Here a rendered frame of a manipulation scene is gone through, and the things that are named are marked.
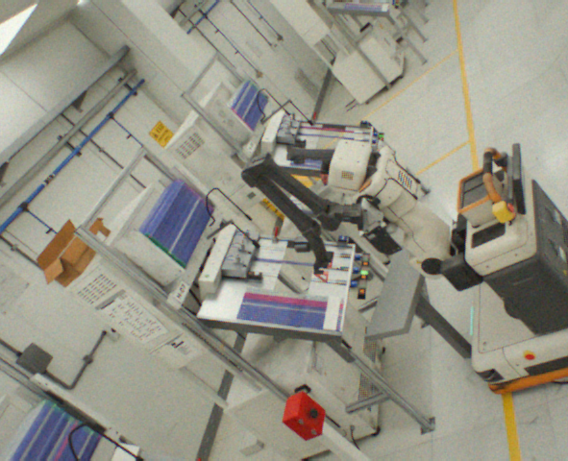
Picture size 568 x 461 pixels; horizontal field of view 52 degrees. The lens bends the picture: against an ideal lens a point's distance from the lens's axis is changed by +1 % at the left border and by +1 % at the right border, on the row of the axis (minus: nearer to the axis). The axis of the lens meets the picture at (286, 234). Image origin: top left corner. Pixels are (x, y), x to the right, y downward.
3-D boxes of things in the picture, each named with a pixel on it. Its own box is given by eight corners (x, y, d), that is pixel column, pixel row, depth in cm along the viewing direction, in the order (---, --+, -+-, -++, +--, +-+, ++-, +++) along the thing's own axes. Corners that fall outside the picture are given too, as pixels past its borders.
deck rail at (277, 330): (341, 341, 278) (341, 332, 274) (340, 345, 277) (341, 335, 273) (198, 323, 289) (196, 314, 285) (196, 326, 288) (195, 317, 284)
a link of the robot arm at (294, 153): (279, 162, 295) (280, 143, 294) (296, 163, 305) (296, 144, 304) (353, 165, 267) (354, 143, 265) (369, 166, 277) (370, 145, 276)
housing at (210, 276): (238, 244, 341) (237, 225, 332) (215, 302, 302) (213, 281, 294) (226, 242, 342) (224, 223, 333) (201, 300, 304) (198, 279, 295)
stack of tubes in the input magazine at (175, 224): (214, 208, 326) (179, 176, 317) (185, 267, 286) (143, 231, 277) (200, 219, 333) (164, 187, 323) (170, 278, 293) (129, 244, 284)
